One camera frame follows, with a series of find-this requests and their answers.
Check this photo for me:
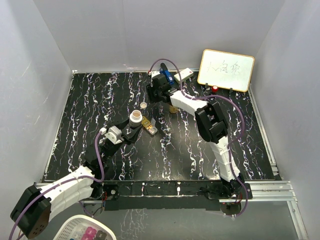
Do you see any clear jar of yellow capsules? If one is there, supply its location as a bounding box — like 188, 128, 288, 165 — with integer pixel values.
169, 105, 178, 114

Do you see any purple cable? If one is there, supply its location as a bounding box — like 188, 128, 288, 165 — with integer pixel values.
8, 129, 106, 240
149, 59, 250, 218

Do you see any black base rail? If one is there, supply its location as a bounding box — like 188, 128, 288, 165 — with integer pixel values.
98, 180, 253, 212

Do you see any white plastic basket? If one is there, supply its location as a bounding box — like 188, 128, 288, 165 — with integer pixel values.
53, 214, 117, 240

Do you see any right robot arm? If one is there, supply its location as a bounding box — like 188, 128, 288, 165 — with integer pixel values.
146, 73, 248, 199

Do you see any small whiteboard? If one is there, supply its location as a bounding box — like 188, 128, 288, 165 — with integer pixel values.
197, 49, 255, 92

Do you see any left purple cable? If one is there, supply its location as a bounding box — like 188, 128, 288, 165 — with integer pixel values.
8, 129, 106, 240

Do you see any yellow clear weekly pill organizer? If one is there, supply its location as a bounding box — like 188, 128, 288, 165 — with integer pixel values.
141, 116, 158, 136

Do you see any white cap pill bottle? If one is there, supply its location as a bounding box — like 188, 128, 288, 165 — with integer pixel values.
129, 110, 143, 129

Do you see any white green small box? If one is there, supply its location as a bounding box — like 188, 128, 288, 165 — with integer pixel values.
173, 68, 194, 83

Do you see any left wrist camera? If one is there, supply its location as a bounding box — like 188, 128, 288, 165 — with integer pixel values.
99, 126, 124, 145

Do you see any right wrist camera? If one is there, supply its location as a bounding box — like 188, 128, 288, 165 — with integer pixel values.
148, 70, 161, 79

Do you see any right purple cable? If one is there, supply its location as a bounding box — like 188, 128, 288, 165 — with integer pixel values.
149, 59, 250, 218

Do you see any white bottle cap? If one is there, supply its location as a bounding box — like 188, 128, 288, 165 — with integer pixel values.
140, 102, 148, 110

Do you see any red emergency stop button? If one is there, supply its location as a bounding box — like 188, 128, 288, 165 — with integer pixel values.
211, 85, 219, 94

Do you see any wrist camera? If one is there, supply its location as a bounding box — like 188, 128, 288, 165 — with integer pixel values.
99, 126, 124, 145
148, 70, 161, 79

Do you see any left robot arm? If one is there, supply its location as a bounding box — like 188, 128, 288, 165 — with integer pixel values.
9, 119, 143, 239

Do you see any blue black stapler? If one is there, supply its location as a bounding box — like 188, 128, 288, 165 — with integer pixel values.
160, 62, 175, 86

